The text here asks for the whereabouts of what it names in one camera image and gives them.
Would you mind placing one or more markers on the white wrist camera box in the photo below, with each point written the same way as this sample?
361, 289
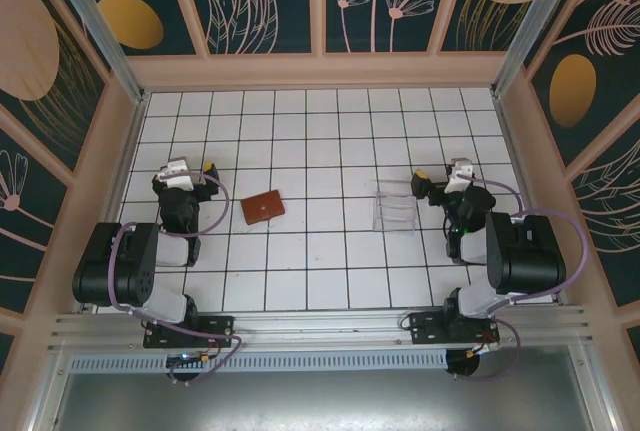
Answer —
175, 176
460, 173

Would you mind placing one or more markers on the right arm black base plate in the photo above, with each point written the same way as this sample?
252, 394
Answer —
425, 331

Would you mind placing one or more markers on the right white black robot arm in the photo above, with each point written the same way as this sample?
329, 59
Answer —
525, 256

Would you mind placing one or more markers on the small circuit board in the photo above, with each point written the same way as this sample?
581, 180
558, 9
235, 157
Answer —
187, 358

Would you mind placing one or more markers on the aluminium mounting rail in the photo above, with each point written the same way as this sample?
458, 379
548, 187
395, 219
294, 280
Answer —
325, 323

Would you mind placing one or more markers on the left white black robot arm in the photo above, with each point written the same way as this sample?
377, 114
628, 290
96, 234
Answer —
125, 261

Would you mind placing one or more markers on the brown leather card holder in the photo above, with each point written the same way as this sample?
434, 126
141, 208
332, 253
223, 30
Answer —
262, 207

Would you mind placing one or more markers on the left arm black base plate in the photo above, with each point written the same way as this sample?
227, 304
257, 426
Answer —
220, 331

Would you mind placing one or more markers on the yellow plug connector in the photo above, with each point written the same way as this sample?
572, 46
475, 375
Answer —
474, 352

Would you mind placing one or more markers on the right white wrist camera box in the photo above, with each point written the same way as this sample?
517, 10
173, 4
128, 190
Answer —
460, 173

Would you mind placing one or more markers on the aluminium frame post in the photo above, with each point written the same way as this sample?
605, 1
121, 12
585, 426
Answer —
100, 26
542, 26

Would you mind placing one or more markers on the grey metal sheet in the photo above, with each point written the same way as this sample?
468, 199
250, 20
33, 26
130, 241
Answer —
325, 401

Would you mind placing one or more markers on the clear acrylic card stand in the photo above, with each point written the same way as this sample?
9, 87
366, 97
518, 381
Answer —
395, 211

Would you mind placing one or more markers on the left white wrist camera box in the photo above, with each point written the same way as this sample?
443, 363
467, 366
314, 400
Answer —
175, 176

